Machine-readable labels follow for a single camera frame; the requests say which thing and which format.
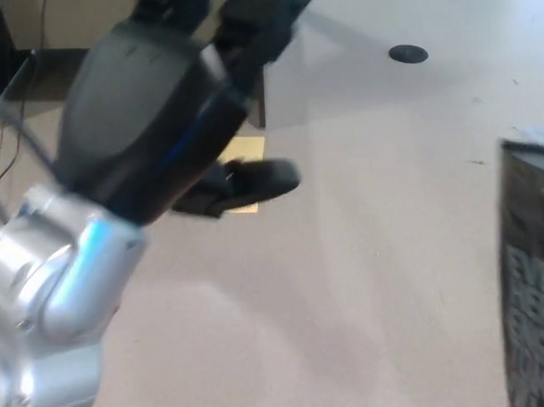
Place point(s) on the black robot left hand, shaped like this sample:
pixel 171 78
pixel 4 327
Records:
pixel 130 119

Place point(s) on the black printed plastic bag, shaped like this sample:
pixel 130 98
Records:
pixel 530 248

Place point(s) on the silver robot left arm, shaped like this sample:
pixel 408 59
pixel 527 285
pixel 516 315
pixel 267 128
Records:
pixel 47 283

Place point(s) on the yellow paper sheet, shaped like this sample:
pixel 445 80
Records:
pixel 248 148

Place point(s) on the black round floor cover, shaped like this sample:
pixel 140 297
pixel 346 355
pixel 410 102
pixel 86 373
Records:
pixel 408 54

